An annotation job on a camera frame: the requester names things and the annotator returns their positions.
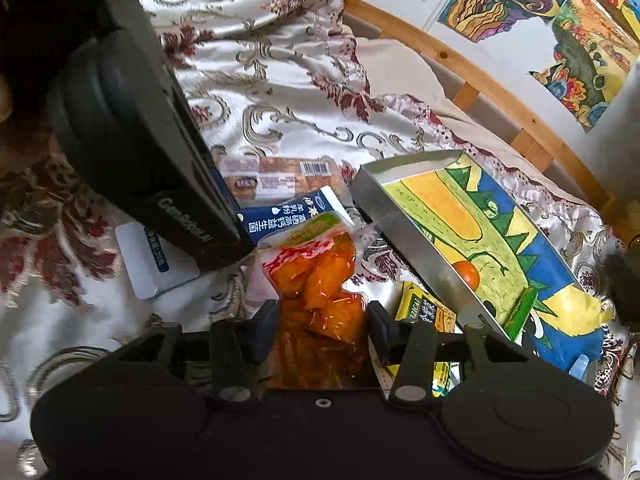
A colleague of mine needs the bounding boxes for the blue milk powder carton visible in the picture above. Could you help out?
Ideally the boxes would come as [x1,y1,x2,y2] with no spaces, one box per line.
[236,186,355,248]

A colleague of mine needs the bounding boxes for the green snack stick packet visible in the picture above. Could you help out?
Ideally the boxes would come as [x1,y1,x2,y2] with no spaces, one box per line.
[504,286,540,345]

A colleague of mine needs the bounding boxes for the wooden bed frame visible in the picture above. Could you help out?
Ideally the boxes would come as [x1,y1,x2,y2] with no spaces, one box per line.
[150,0,640,246]

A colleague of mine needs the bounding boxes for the group of colourful wall drawings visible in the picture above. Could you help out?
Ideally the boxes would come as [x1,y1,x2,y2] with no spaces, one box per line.
[350,0,640,134]

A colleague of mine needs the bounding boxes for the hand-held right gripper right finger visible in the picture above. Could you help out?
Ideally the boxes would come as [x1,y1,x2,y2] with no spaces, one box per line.
[367,302,538,405]

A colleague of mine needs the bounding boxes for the yellow green snack packet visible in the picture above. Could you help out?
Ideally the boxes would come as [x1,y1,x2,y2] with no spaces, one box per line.
[385,281,458,398]

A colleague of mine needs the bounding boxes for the brown snack packet with barcode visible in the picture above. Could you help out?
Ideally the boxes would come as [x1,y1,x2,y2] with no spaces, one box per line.
[219,155,352,202]

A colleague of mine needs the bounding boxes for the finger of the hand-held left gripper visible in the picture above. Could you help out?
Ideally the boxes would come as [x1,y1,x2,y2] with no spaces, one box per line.
[212,166,257,262]

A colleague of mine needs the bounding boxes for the cream mattress sheet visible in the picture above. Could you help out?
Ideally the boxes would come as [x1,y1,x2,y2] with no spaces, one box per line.
[342,12,617,221]

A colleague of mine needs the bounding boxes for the floral patterned bedspread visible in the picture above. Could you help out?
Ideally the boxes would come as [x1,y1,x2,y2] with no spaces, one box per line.
[0,0,632,463]

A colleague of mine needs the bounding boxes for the pale blue white box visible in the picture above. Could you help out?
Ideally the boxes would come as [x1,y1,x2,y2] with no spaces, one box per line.
[115,221,201,301]

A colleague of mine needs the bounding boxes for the metal tray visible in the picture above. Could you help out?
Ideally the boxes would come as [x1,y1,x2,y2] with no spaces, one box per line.
[349,149,603,361]

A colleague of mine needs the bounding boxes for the colourful drawing paper tray liner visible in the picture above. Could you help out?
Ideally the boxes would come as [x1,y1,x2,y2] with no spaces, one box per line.
[382,154,616,361]

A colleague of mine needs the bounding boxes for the orange spicy snack packet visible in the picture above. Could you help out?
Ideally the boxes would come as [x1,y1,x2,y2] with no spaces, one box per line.
[257,225,373,392]

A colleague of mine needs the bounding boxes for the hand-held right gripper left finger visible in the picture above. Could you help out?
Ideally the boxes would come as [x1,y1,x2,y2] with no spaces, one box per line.
[107,300,280,407]

